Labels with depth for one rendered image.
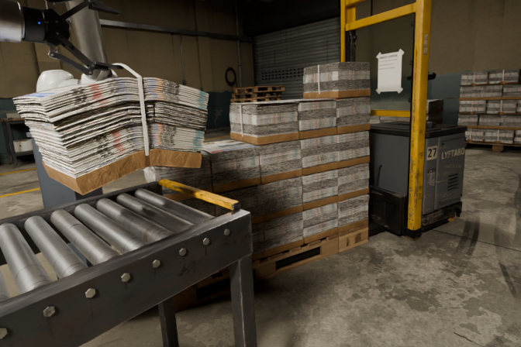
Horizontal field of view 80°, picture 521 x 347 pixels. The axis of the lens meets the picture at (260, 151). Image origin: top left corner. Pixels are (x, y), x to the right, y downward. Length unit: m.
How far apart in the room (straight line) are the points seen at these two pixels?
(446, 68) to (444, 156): 5.37
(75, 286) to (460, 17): 7.89
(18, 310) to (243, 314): 0.55
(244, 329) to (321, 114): 1.36
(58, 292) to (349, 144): 1.83
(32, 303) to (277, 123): 1.42
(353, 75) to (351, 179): 0.69
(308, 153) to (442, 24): 6.47
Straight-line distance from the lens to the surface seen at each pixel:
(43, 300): 0.69
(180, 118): 0.88
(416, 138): 2.37
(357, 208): 2.35
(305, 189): 2.00
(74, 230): 0.96
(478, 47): 7.90
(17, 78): 8.05
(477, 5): 8.02
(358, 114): 2.19
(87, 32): 1.47
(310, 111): 1.94
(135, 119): 0.82
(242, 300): 0.96
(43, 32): 0.89
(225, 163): 1.70
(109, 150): 0.80
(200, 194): 1.01
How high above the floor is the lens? 1.12
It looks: 11 degrees down
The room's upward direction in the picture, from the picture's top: 3 degrees counter-clockwise
